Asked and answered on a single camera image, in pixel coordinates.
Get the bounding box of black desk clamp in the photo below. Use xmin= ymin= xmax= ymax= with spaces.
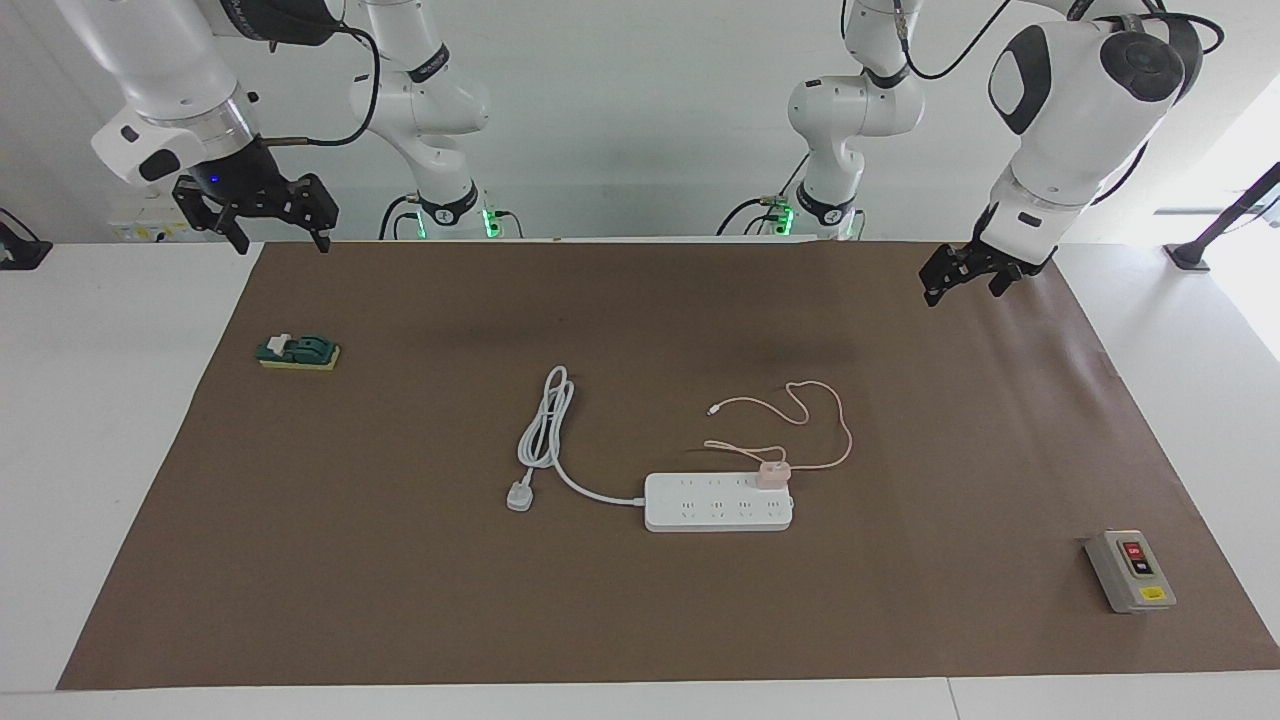
xmin=0 ymin=208 xmax=53 ymax=271

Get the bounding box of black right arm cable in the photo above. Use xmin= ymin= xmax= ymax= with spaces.
xmin=265 ymin=20 xmax=383 ymax=149

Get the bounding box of grey on-off switch box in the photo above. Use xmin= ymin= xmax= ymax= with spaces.
xmin=1085 ymin=530 xmax=1177 ymax=614

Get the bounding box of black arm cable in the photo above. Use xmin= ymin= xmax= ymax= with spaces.
xmin=265 ymin=20 xmax=383 ymax=149
xmin=840 ymin=0 xmax=1226 ymax=206

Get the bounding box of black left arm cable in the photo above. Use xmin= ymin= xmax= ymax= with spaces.
xmin=840 ymin=0 xmax=1226 ymax=206

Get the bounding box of black base power cable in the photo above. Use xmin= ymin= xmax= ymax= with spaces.
xmin=715 ymin=193 xmax=796 ymax=238
xmin=378 ymin=193 xmax=426 ymax=241

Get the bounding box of green knife switch yellow base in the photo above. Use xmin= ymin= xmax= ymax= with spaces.
xmin=256 ymin=333 xmax=341 ymax=372

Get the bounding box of white wall outlet box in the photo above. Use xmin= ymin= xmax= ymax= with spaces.
xmin=108 ymin=195 xmax=201 ymax=243

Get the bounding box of black clamp stand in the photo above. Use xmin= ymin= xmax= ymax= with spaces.
xmin=1165 ymin=162 xmax=1280 ymax=271

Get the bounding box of brown table mat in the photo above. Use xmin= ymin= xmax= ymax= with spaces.
xmin=57 ymin=240 xmax=1280 ymax=691

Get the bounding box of pink charging cable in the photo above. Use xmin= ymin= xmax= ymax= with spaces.
xmin=703 ymin=380 xmax=854 ymax=476

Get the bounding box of white power strip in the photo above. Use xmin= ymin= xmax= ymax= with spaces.
xmin=644 ymin=472 xmax=795 ymax=533

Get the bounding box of black right gripper linkage finger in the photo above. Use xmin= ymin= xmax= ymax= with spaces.
xmin=172 ymin=185 xmax=251 ymax=256
xmin=290 ymin=173 xmax=339 ymax=253

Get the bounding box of white power cord with plug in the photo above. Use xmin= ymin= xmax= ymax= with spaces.
xmin=505 ymin=366 xmax=649 ymax=513

